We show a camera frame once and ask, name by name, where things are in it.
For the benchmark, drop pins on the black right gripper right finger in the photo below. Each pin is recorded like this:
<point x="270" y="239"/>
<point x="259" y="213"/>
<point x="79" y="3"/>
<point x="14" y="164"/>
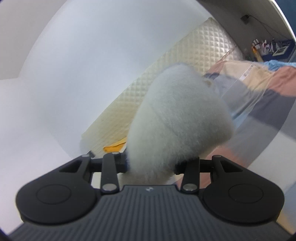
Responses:
<point x="191" y="179"/>

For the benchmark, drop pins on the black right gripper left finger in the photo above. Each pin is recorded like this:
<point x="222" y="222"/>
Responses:
<point x="109" y="166"/>

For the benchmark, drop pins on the yellow crown cushion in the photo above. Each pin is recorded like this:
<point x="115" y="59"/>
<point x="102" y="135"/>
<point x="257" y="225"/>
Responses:
<point x="119" y="146"/>

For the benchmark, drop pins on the patchwork checkered quilt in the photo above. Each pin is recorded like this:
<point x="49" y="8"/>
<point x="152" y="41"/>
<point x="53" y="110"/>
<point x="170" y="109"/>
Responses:
<point x="262" y="105"/>

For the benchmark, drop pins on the cream quilted headboard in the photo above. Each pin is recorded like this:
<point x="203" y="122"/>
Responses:
<point x="198" y="51"/>

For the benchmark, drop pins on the cluttered blue desk tray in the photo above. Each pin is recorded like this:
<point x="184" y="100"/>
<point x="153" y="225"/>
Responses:
<point x="283" y="51"/>

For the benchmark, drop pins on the black wall plug with cable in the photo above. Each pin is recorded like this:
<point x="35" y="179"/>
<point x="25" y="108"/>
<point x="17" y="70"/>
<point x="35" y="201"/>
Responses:
<point x="245" y="20"/>

